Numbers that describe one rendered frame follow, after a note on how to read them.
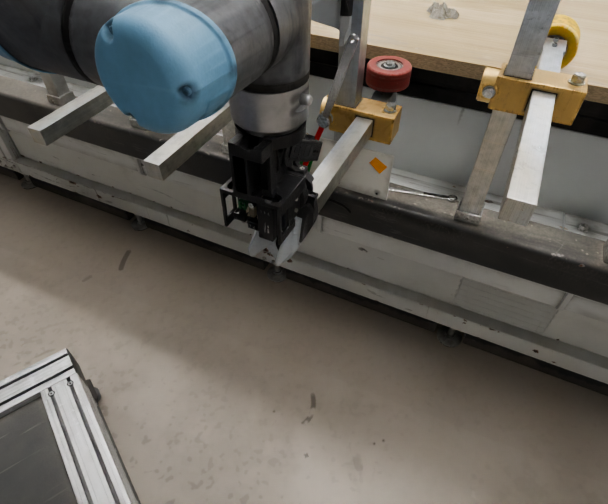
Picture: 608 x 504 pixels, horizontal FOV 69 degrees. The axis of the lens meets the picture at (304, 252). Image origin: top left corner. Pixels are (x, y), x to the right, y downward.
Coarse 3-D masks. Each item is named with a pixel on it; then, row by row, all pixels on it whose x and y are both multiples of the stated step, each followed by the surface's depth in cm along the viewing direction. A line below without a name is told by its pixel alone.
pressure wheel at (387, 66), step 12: (372, 60) 80; (384, 60) 81; (396, 60) 81; (372, 72) 78; (384, 72) 77; (396, 72) 77; (408, 72) 78; (372, 84) 79; (384, 84) 78; (396, 84) 78; (408, 84) 80
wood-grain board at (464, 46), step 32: (384, 0) 105; (416, 0) 105; (448, 0) 105; (480, 0) 105; (512, 0) 105; (576, 0) 105; (320, 32) 91; (384, 32) 91; (416, 32) 91; (448, 32) 91; (480, 32) 91; (512, 32) 91; (416, 64) 86; (448, 64) 83; (480, 64) 81; (576, 64) 81
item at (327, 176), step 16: (384, 96) 81; (352, 128) 73; (368, 128) 74; (336, 144) 70; (352, 144) 70; (336, 160) 67; (352, 160) 71; (320, 176) 64; (336, 176) 66; (320, 192) 62; (320, 208) 63
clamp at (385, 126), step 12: (336, 108) 77; (348, 108) 76; (360, 108) 76; (372, 108) 76; (396, 108) 76; (336, 120) 78; (348, 120) 77; (384, 120) 74; (396, 120) 75; (372, 132) 77; (384, 132) 76; (396, 132) 79
